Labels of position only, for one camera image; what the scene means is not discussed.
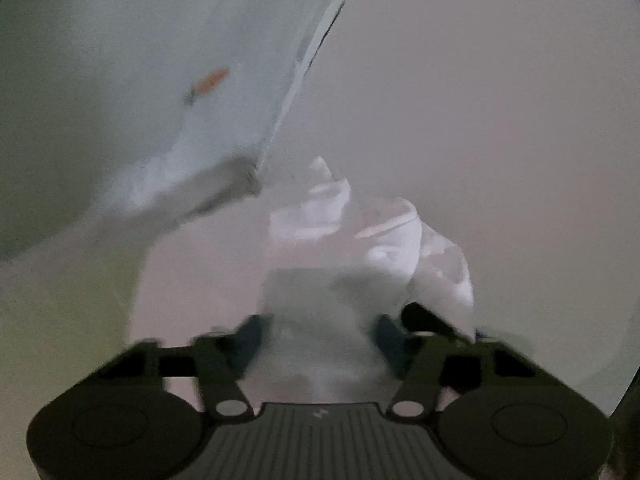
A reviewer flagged white garment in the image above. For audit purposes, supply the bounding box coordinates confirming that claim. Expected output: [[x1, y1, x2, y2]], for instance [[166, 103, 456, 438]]
[[246, 158, 475, 403]]

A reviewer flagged carrot print storage bag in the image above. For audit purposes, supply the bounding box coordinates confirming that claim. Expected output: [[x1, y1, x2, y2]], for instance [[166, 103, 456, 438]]
[[1, 0, 345, 259]]

